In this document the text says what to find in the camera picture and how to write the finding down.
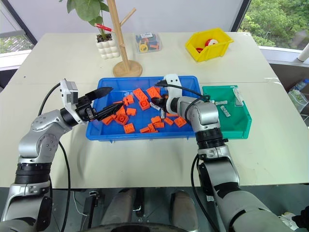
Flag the thin white cable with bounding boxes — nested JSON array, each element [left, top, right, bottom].
[[72, 190, 88, 216]]

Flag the white bubble plant pot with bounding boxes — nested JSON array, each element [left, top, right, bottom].
[[96, 33, 120, 59]]

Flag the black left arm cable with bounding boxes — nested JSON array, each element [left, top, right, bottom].
[[38, 82, 72, 232]]

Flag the blue plastic bin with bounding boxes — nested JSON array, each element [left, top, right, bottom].
[[85, 75, 204, 142]]

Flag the white pipe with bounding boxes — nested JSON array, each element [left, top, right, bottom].
[[296, 43, 309, 63]]

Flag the green leafy plant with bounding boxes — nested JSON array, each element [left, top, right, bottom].
[[66, 0, 113, 41]]

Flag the green plastic bin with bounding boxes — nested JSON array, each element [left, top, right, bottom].
[[201, 85, 253, 140]]

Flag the clear box of toys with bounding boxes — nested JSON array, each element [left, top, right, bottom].
[[134, 31, 163, 55]]

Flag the grey metal parts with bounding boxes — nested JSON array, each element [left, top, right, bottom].
[[232, 87, 245, 107]]

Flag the white shoe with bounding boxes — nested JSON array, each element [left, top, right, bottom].
[[277, 211, 300, 231]]

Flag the red and white tape roll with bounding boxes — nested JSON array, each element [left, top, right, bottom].
[[196, 38, 219, 54]]

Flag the black window frame beam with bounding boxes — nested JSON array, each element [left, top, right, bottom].
[[0, 0, 38, 46], [230, 0, 252, 32]]

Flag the yellow plastic bin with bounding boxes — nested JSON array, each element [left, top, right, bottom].
[[185, 27, 235, 63]]

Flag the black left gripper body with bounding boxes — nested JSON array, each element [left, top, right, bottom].
[[75, 95, 98, 122]]

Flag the wooden mug tree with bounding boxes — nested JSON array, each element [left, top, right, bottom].
[[106, 0, 143, 78]]

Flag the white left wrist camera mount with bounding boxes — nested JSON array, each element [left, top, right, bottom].
[[59, 78, 82, 125]]

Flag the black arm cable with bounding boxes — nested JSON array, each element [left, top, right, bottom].
[[154, 80, 219, 232], [38, 82, 72, 232]]

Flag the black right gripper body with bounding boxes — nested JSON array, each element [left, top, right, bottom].
[[159, 95, 171, 114]]

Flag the black metal stand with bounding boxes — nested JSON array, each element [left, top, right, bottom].
[[83, 189, 100, 232]]

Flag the clear plastic bag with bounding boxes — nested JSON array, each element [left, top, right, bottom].
[[288, 79, 309, 115]]

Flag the grey rounded robot leg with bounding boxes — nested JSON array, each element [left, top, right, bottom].
[[99, 188, 137, 227], [169, 190, 199, 232]]

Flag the long orange building brick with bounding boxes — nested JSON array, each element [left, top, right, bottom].
[[133, 88, 149, 102]]

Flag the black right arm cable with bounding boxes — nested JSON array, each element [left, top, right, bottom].
[[154, 80, 219, 232]]

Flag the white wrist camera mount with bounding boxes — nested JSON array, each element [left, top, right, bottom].
[[162, 73, 184, 100], [59, 78, 82, 125]]

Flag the red plant tag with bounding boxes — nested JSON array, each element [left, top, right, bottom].
[[94, 23, 113, 32]]

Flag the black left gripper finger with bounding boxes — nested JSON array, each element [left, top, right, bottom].
[[95, 102, 124, 122], [84, 87, 114, 103]]

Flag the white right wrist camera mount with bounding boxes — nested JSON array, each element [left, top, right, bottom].
[[162, 73, 184, 100]]

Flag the dark round robot waist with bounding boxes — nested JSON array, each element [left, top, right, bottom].
[[81, 224, 184, 232]]

